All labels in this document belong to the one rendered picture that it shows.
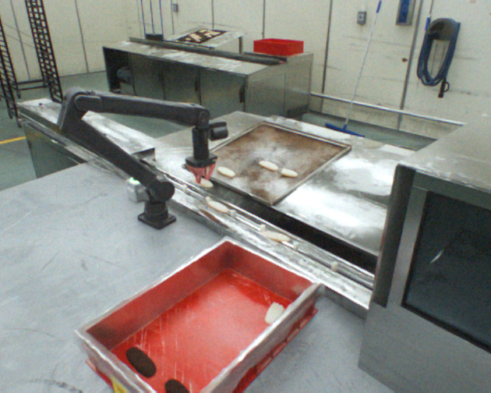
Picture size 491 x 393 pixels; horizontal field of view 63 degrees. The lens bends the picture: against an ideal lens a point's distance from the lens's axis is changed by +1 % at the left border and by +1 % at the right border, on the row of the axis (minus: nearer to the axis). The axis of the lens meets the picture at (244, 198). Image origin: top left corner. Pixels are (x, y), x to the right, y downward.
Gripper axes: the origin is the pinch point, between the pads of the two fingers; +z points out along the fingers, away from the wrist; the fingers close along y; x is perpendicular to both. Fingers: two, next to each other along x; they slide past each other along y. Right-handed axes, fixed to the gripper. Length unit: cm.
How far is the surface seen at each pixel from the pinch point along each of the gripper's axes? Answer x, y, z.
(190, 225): -7.2, -12.2, 11.2
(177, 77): 299, 205, 32
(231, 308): -48, -30, 11
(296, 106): 195, 304, 67
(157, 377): -52, -55, 11
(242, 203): -8.2, 12.6, 11.4
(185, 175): 28.9, 12.8, 11.3
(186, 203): 0.3, -7.8, 7.0
